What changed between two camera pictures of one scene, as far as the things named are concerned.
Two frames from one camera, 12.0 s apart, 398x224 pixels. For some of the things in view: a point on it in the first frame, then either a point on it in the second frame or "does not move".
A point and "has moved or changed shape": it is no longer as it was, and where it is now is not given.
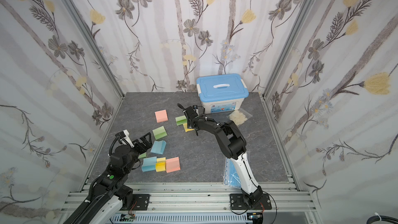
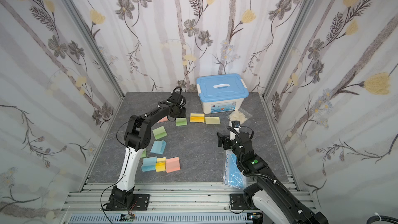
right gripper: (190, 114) → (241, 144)
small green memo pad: (143, 155) does not move
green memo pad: (159, 133) does not move
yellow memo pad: (185, 127) has moved or changed shape
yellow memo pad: (160, 164) does not move
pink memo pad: (172, 164) does not move
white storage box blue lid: (220, 93) does not move
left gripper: (147, 145) → (183, 114)
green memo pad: (181, 120) does not move
